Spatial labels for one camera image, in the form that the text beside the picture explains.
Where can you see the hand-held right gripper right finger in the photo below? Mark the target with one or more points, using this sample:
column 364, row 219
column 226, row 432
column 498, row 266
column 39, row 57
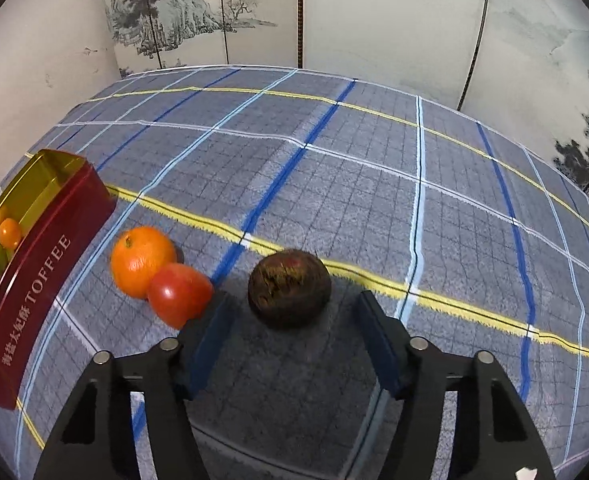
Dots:
column 382, row 345

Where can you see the blue plaid tablecloth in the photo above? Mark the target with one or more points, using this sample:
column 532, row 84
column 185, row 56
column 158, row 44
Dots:
column 349, row 185

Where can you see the landscape painted folding screen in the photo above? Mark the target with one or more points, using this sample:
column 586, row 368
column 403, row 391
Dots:
column 399, row 20

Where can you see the orange tomato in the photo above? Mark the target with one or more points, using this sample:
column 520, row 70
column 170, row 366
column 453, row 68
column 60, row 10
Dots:
column 9, row 234

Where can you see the orange tangerine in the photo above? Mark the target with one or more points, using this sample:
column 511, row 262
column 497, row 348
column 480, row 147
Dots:
column 139, row 260

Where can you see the red tomato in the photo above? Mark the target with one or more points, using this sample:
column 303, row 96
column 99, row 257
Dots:
column 179, row 292

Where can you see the dark brown mangosteen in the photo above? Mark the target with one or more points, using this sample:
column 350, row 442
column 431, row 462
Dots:
column 289, row 287

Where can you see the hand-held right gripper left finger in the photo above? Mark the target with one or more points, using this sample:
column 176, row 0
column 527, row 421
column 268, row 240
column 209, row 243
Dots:
column 209, row 350

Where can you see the red and gold tin box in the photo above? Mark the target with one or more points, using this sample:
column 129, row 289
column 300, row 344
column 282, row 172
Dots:
column 39, row 300

